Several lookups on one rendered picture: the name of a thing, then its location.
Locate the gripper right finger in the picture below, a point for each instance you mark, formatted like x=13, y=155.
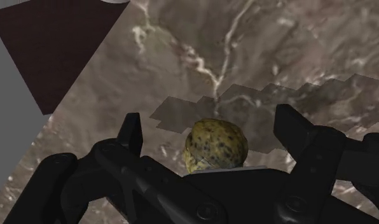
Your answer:
x=316, y=155

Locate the yellow speckled round fruit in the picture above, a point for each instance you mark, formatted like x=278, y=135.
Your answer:
x=215, y=145

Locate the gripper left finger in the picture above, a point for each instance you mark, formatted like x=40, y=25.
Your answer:
x=115, y=170

